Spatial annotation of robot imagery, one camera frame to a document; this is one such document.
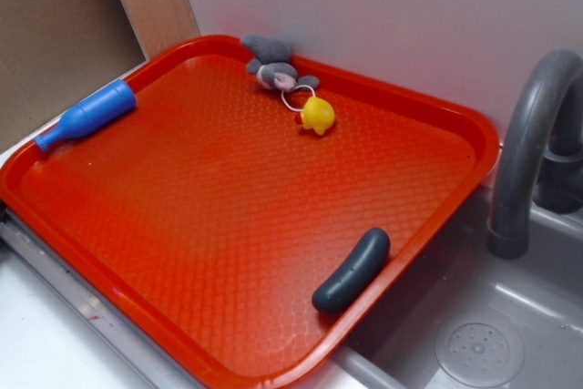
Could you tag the yellow rubber duck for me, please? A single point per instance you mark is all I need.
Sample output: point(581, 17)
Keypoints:
point(317, 115)

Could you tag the red plastic tray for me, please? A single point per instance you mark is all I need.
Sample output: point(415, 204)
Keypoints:
point(209, 218)

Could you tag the grey plush mouse toy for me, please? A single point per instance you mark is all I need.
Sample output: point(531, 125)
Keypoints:
point(272, 67)

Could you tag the dark grey toy pickle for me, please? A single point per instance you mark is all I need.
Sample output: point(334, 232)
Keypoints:
point(354, 274)

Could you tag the blue plastic toy bottle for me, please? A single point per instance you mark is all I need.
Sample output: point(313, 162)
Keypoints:
point(90, 114)

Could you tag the grey plastic sink basin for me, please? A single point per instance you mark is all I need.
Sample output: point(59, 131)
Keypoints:
point(459, 317)

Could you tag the grey plastic faucet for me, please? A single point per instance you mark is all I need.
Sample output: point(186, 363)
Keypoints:
point(541, 160)

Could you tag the brown cardboard panel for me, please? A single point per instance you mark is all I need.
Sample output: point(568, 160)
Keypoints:
point(55, 52)

